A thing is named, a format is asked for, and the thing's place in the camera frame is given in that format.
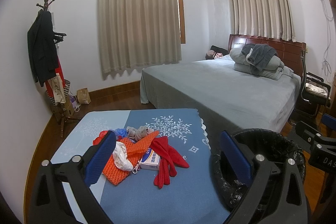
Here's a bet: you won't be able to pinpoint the striped bag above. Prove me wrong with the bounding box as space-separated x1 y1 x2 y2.
48 80 70 106

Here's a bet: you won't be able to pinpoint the folded grey quilt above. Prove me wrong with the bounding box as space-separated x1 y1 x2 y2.
230 48 294 80

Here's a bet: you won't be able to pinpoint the black hanging jacket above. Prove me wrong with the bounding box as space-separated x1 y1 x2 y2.
27 10 59 87

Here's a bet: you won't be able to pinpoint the beige tote bag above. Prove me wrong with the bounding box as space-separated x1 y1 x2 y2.
48 73 66 105

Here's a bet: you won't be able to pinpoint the white hanging cables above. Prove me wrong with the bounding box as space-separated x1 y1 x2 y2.
314 0 336 83

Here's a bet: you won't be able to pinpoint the beige curtain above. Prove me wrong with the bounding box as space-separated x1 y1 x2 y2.
230 0 295 42
98 0 182 74

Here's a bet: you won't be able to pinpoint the wooden coat rack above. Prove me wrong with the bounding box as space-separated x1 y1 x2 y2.
36 0 81 139

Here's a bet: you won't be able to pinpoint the black bag beside bed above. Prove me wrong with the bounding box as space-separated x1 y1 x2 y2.
206 46 228 60

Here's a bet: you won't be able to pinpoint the dark grey towel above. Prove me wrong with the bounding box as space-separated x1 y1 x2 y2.
241 44 277 75

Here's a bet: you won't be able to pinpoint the grey crumpled sock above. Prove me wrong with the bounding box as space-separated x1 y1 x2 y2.
126 126 154 142

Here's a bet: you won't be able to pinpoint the black-lined trash bin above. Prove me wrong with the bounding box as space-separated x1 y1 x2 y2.
211 128 306 218

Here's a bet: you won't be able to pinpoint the red plastic bag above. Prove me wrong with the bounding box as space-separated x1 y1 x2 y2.
92 130 108 145

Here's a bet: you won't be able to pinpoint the red hanging garment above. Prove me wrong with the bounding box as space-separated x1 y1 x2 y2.
45 61 66 98

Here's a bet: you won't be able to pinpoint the white blue tissue pack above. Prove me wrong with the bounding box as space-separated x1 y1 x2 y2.
139 148 161 170

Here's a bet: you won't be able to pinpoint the left beige curtain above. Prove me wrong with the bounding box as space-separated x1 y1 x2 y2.
98 0 182 74

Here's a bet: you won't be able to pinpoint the bed with grey sheet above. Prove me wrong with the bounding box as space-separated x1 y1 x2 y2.
139 57 301 132

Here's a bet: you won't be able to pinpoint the blue plastic bag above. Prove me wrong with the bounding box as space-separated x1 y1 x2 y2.
114 128 128 139

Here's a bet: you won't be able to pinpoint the red cloth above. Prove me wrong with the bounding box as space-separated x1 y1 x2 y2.
150 136 190 189

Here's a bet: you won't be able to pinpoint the orange foam net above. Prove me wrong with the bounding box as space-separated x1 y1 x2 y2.
102 131 159 186

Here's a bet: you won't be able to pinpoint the brown paper bag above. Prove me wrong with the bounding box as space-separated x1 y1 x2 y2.
76 88 91 105

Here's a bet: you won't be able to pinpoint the blue tree-print tablecloth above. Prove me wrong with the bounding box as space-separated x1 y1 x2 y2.
51 109 230 223

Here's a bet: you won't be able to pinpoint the right beige curtain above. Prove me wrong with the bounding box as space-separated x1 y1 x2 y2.
230 0 295 42

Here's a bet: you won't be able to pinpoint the red wooden headboard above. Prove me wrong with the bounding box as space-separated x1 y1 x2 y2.
228 34 306 76

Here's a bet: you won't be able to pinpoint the white crumpled tissue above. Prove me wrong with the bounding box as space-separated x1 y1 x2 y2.
112 141 133 172

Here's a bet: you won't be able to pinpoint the black office chair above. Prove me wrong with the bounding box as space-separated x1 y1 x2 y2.
288 51 331 129

